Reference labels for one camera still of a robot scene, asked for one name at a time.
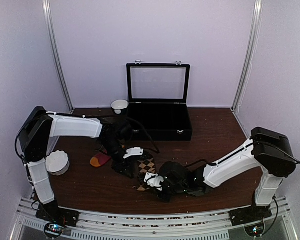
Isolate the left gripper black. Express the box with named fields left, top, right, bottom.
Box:
left=100, top=138, right=136, bottom=179

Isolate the black tan argyle sock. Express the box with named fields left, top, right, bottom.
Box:
left=136, top=158, right=157, bottom=192

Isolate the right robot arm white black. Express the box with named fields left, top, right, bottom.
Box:
left=142, top=127, right=296, bottom=221

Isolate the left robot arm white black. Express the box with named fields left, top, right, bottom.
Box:
left=14, top=106, right=134, bottom=222

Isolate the maroon orange-toed sock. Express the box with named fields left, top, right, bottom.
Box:
left=89, top=153, right=112, bottom=168

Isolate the small white bowl dark rim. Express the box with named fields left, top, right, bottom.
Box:
left=111, top=99, right=129, bottom=115

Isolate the white fluted dish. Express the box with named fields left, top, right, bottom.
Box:
left=45, top=150, right=70, bottom=176

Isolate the black display case glass lid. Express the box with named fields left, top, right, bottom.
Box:
left=126, top=62, right=193, bottom=142

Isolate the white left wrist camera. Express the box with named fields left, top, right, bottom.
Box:
left=123, top=147, right=144, bottom=159

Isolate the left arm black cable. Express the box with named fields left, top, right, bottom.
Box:
left=99, top=116, right=161, bottom=155

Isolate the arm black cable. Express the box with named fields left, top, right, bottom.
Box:
left=99, top=116, right=161, bottom=155
left=187, top=141, right=300, bottom=170

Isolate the aluminium front rail frame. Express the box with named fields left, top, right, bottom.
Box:
left=8, top=196, right=300, bottom=240

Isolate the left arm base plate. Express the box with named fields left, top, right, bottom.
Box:
left=35, top=200, right=80, bottom=227

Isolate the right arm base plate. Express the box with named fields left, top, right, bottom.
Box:
left=228, top=201, right=272, bottom=226

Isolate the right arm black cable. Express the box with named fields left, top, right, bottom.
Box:
left=187, top=141, right=300, bottom=170

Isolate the left aluminium corner post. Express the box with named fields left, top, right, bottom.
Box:
left=42, top=0, right=75, bottom=113

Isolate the aluminium corner post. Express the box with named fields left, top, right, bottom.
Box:
left=42, top=0, right=75, bottom=113
left=231, top=0, right=263, bottom=113

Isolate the right aluminium corner post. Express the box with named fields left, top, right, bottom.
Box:
left=231, top=0, right=263, bottom=113

